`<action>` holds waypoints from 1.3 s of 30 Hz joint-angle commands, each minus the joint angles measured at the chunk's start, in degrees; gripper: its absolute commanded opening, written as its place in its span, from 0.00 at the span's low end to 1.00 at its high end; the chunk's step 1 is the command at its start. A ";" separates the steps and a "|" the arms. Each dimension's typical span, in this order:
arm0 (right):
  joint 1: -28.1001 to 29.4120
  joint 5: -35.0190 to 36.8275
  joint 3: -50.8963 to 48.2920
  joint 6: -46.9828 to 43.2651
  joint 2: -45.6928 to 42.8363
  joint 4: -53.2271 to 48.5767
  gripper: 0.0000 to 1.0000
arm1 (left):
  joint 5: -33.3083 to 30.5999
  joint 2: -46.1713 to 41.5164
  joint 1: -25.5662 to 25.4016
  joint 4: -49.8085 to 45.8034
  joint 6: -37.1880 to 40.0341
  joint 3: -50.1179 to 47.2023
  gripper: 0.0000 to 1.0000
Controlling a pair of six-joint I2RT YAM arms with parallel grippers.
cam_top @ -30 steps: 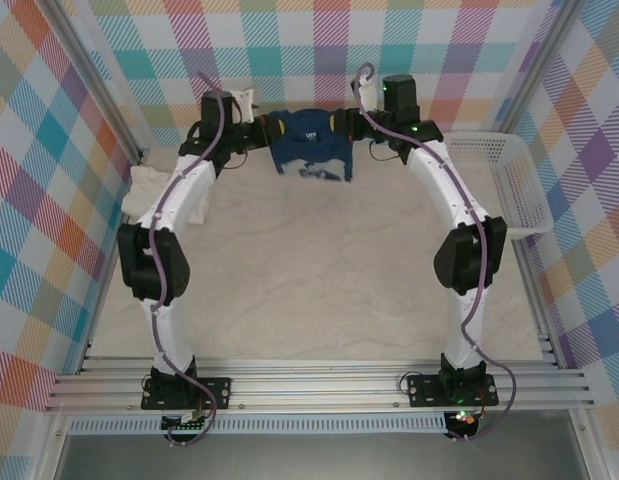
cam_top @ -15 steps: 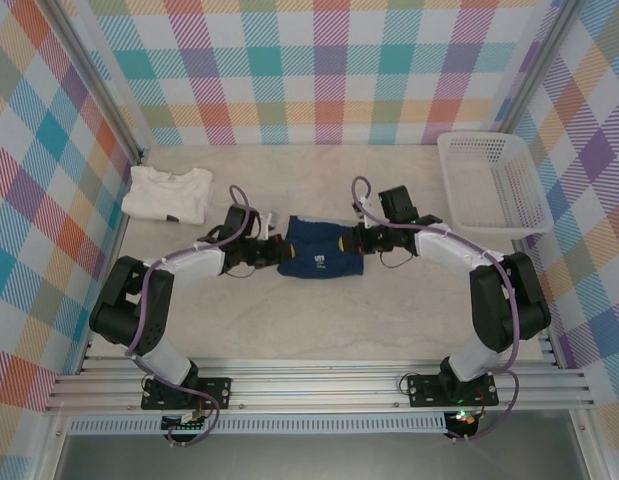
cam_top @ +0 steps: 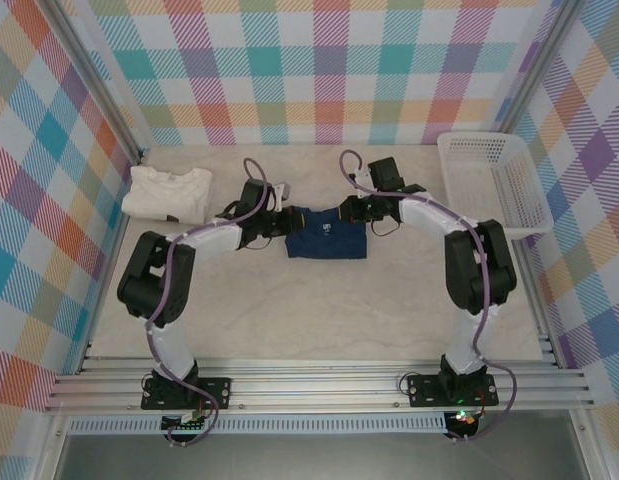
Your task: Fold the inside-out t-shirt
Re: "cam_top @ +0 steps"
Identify aluminium frame post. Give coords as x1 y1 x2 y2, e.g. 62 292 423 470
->
492 0 583 139
46 0 151 164

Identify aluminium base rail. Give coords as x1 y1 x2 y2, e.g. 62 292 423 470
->
42 357 599 415

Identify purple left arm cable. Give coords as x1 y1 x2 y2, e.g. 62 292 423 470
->
146 157 285 449

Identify dark blue t-shirt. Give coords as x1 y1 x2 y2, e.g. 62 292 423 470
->
283 205 369 261

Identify small circuit board white connector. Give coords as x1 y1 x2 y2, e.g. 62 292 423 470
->
161 410 210 434

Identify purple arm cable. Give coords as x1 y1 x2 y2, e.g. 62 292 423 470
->
146 157 285 449
337 149 520 446

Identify white slotted cable duct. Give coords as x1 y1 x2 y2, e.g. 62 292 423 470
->
67 412 448 436

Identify folded white t-shirt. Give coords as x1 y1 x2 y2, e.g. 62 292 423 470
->
121 164 215 225

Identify small circuit board coloured lights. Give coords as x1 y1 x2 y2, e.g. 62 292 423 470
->
444 408 483 435

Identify aluminium table side rail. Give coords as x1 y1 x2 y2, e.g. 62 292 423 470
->
511 239 558 361
81 149 145 361

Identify white perforated plastic basket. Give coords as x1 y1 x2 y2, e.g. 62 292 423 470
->
436 131 553 241

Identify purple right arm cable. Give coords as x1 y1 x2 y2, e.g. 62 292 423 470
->
337 149 520 446

